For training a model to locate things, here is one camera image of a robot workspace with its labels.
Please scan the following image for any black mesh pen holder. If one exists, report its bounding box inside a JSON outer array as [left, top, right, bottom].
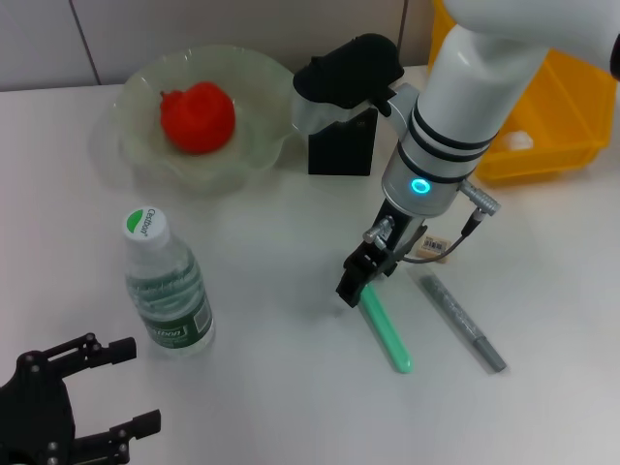
[[307, 108, 379, 176]]

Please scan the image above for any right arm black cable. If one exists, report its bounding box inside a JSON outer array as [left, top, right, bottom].
[[401, 181, 503, 265]]

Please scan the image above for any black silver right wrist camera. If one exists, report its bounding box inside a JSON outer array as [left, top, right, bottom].
[[292, 32, 406, 137]]

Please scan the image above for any yellow plastic bin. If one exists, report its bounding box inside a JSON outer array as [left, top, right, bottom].
[[428, 0, 611, 188]]

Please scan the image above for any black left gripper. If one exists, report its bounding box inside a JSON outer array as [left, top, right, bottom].
[[0, 332, 163, 465]]

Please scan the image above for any clear green-label water bottle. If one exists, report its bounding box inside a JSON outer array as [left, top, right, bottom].
[[120, 206, 215, 359]]

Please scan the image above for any white paper ball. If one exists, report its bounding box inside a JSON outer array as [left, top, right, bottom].
[[498, 131, 534, 151]]

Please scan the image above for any mint green pen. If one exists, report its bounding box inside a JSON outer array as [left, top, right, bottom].
[[356, 283, 415, 375]]

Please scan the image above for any red tomato toy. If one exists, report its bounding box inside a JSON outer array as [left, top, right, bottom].
[[159, 80, 237, 155]]

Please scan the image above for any green glass fruit plate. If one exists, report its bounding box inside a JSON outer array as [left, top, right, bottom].
[[111, 44, 304, 195]]

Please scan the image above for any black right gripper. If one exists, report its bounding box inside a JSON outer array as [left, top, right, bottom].
[[337, 199, 427, 309]]

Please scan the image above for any grey marker pen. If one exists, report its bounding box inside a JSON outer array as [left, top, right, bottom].
[[416, 273, 508, 374]]

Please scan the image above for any beige eraser with barcode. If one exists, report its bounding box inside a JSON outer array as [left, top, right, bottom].
[[418, 234, 456, 265]]

